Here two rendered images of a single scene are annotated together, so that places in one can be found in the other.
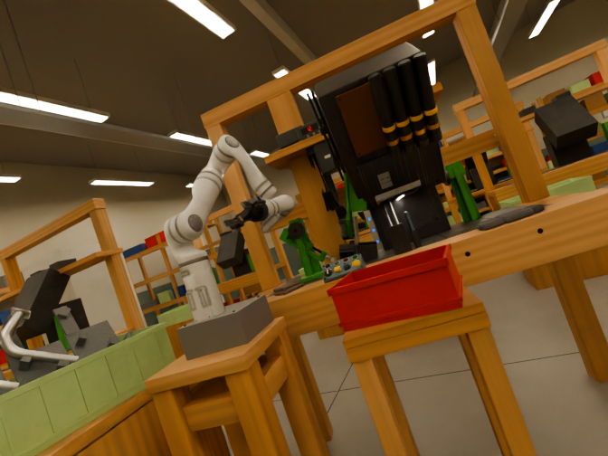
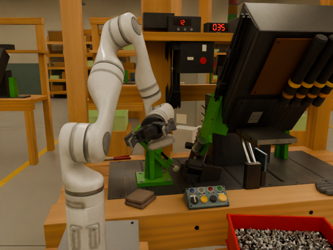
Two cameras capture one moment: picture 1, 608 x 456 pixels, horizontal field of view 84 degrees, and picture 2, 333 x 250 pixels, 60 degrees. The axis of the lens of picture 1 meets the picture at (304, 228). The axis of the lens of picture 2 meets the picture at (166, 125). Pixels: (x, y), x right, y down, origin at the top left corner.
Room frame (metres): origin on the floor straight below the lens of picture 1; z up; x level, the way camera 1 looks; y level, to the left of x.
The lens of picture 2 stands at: (0.38, 0.42, 1.42)
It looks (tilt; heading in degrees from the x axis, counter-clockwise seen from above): 13 degrees down; 338
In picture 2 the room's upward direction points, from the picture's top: straight up
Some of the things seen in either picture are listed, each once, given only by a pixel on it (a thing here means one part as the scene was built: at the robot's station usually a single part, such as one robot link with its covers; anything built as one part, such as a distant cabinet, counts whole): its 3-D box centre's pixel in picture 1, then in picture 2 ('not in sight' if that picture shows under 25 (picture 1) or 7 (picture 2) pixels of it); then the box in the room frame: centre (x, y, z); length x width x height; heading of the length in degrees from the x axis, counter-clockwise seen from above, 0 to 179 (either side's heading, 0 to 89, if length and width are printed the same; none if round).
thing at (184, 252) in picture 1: (186, 241); (83, 158); (1.05, 0.36, 1.19); 0.09 x 0.09 x 0.17; 62
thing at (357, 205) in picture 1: (355, 196); (217, 117); (1.44, -0.25, 1.17); 0.13 x 0.12 x 0.20; 77
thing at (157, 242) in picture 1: (180, 282); not in sight; (7.09, 2.82, 1.13); 2.48 x 0.54 x 2.27; 68
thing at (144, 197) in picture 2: (288, 288); (140, 198); (1.33, 0.14, 0.92); 0.10 x 0.08 x 0.03; 128
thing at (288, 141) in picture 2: (395, 195); (253, 130); (1.37, -0.39, 1.11); 0.39 x 0.16 x 0.03; 167
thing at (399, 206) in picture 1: (402, 204); (237, 127); (1.59, -0.47, 1.07); 0.30 x 0.18 x 0.34; 77
